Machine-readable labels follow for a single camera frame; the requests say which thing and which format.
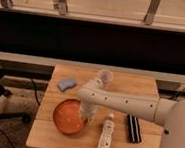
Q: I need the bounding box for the white plastic bottle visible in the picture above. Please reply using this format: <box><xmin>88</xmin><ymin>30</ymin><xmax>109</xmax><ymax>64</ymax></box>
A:
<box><xmin>98</xmin><ymin>113</ymin><xmax>115</xmax><ymax>148</ymax></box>

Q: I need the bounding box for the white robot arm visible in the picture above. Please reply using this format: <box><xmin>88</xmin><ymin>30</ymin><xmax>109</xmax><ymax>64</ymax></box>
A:
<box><xmin>78</xmin><ymin>77</ymin><xmax>185</xmax><ymax>148</ymax></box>

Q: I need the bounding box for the blue sponge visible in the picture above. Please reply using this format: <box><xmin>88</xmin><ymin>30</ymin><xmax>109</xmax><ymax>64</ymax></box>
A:
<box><xmin>57</xmin><ymin>79</ymin><xmax>77</xmax><ymax>91</ymax></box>

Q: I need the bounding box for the clear plastic cup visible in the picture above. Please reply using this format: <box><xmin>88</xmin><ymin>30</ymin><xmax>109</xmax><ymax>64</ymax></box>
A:
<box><xmin>98</xmin><ymin>69</ymin><xmax>114</xmax><ymax>87</ymax></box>

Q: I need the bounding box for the orange ceramic bowl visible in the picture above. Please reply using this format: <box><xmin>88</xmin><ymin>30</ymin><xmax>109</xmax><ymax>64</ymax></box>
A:
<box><xmin>53</xmin><ymin>98</ymin><xmax>85</xmax><ymax>135</ymax></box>

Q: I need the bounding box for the black cable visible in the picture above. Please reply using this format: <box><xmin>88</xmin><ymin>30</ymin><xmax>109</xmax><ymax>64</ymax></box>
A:
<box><xmin>27</xmin><ymin>78</ymin><xmax>44</xmax><ymax>107</ymax></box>

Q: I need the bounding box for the wooden table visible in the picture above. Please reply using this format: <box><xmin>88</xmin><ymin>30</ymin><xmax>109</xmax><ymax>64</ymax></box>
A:
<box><xmin>26</xmin><ymin>65</ymin><xmax>162</xmax><ymax>148</ymax></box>

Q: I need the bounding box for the metal railing frame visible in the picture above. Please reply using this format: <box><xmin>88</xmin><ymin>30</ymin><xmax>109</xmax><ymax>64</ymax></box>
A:
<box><xmin>0</xmin><ymin>0</ymin><xmax>185</xmax><ymax>33</ymax></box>

